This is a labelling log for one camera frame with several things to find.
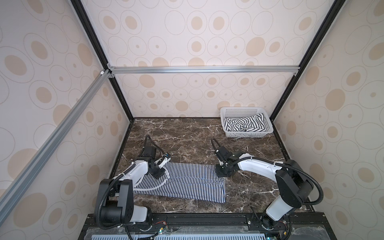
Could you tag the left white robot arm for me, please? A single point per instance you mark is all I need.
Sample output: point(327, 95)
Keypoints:
point(115, 200)

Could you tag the white plastic laundry basket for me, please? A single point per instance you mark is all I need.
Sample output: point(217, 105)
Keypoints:
point(239, 112)

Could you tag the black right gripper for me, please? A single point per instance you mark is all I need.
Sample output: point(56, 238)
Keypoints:
point(225, 169)

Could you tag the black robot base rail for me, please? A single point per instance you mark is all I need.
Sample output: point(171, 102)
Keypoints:
point(233, 226)

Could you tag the left aluminium frame rail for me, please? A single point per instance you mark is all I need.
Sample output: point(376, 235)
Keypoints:
point(20, 185)

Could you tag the back aluminium frame rail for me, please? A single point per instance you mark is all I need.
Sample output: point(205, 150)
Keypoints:
point(204, 69)

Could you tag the aluminium frame rail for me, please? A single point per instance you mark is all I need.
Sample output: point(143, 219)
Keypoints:
point(204, 69)
point(20, 185)

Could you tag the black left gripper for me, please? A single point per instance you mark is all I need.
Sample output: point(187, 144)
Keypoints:
point(160, 173)

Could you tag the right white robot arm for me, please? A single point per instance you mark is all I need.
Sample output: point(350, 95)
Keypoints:
point(296, 187)

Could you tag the blue white striped tank top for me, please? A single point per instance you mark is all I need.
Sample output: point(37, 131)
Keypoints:
point(185, 181)

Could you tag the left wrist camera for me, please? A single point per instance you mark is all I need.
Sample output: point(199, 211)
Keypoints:
point(164, 159)

